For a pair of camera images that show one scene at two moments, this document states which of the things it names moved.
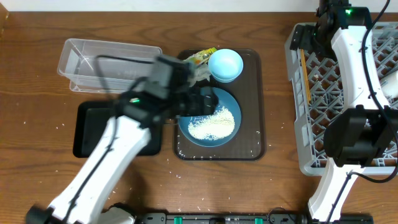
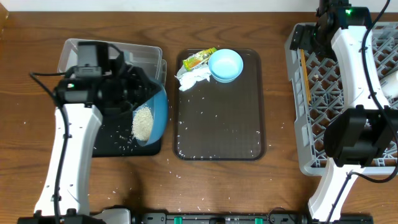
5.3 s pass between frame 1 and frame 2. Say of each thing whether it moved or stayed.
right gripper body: stayed
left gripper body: moved
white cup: stayed
